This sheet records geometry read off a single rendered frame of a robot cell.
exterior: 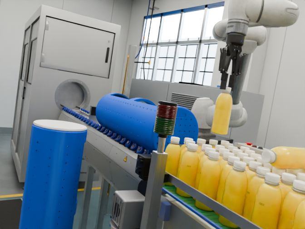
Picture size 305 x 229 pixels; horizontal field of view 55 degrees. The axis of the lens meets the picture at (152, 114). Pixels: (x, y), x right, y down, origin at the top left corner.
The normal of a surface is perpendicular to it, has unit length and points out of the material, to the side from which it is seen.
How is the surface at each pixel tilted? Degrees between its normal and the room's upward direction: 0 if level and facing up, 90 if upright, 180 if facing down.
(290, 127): 90
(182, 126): 90
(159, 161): 90
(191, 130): 90
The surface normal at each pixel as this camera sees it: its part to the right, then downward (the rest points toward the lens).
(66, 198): 0.73, 0.17
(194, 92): -0.78, -0.07
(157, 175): 0.48, 0.14
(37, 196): -0.18, 0.04
